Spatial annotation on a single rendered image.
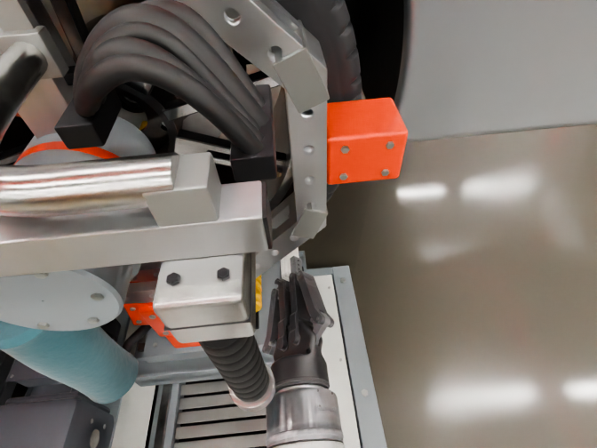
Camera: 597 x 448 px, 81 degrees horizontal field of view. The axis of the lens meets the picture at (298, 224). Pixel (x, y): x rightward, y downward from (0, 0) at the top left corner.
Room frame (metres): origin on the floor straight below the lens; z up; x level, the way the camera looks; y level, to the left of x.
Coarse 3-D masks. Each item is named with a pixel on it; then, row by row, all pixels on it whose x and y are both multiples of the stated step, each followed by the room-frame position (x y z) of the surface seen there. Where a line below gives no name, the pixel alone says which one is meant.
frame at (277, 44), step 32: (192, 0) 0.31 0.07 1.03; (224, 0) 0.31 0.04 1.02; (256, 0) 0.32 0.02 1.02; (224, 32) 0.31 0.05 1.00; (256, 32) 0.31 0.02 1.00; (288, 32) 0.32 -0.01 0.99; (256, 64) 0.31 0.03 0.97; (288, 64) 0.31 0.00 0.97; (320, 64) 0.31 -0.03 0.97; (288, 96) 0.31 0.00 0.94; (320, 96) 0.31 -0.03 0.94; (288, 128) 0.37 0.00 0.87; (320, 128) 0.31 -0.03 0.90; (320, 160) 0.31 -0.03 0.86; (320, 192) 0.31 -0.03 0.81; (288, 224) 0.32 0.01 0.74; (320, 224) 0.31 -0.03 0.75; (256, 256) 0.31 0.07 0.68; (128, 288) 0.32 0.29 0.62
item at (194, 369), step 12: (300, 252) 0.69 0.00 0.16; (144, 336) 0.45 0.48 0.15; (144, 360) 0.38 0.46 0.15; (180, 360) 0.37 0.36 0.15; (192, 360) 0.37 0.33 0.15; (204, 360) 0.36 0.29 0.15; (264, 360) 0.35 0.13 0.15; (144, 372) 0.34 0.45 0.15; (156, 372) 0.34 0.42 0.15; (168, 372) 0.33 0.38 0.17; (180, 372) 0.33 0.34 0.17; (192, 372) 0.33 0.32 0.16; (204, 372) 0.33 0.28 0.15; (216, 372) 0.33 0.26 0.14; (144, 384) 0.32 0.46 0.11; (156, 384) 0.33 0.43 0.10
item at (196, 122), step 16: (48, 0) 0.56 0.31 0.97; (80, 0) 0.57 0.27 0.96; (96, 0) 0.57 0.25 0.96; (112, 0) 0.57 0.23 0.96; (128, 0) 0.57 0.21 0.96; (144, 0) 0.57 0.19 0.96; (96, 16) 0.57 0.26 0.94; (176, 96) 0.52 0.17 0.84; (128, 112) 0.52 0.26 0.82; (144, 112) 0.52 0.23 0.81; (192, 128) 0.57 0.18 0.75; (208, 128) 0.57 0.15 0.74
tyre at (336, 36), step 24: (288, 0) 0.40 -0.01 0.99; (312, 0) 0.40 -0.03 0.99; (336, 0) 0.40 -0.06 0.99; (312, 24) 0.40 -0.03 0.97; (336, 24) 0.40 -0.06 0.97; (336, 48) 0.40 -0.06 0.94; (336, 72) 0.40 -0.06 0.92; (360, 72) 0.41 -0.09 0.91; (336, 96) 0.40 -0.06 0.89; (360, 96) 0.41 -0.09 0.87; (288, 192) 0.40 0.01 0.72
